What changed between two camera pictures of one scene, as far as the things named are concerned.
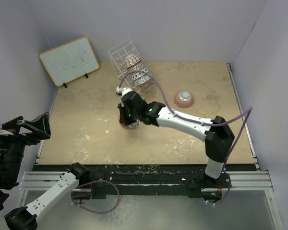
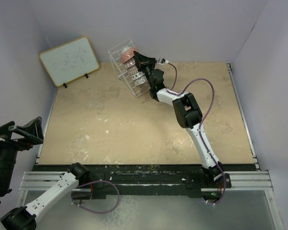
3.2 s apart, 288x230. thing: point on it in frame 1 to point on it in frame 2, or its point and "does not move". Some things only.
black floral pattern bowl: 146,77 does not move
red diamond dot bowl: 137,75 does not move
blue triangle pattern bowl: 132,59 does not move
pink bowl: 133,125 to 128,53
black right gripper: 122,109 to 142,62
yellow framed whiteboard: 70,61 does not move
